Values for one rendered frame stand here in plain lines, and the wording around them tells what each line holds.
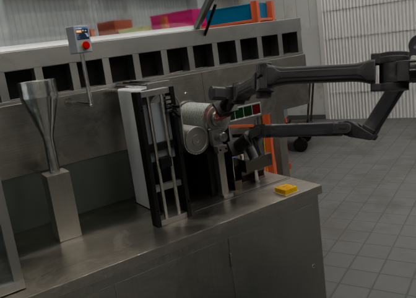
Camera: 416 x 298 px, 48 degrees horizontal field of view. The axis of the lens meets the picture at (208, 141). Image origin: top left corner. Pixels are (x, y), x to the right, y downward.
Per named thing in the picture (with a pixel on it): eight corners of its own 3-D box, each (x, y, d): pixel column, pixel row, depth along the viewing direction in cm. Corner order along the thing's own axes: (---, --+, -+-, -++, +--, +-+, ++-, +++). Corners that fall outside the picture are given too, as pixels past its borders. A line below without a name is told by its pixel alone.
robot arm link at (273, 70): (247, 93, 141) (247, 59, 141) (259, 97, 153) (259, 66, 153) (410, 88, 124) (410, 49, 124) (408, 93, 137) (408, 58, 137)
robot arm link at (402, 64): (415, 80, 122) (416, 59, 122) (375, 82, 128) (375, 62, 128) (421, 83, 130) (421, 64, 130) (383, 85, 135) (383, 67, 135)
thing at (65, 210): (56, 246, 182) (24, 100, 170) (46, 236, 193) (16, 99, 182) (90, 235, 189) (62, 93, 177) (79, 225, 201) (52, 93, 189)
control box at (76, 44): (80, 52, 174) (75, 25, 172) (70, 54, 178) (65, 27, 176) (95, 51, 179) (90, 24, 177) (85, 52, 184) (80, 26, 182)
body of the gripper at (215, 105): (237, 112, 203) (244, 101, 198) (218, 116, 198) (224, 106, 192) (230, 100, 206) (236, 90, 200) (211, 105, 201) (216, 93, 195)
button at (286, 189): (285, 195, 204) (285, 190, 203) (275, 192, 210) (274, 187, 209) (297, 191, 207) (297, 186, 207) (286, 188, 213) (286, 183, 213)
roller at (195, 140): (187, 156, 206) (184, 129, 203) (160, 149, 227) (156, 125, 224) (210, 150, 212) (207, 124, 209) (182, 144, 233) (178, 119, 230)
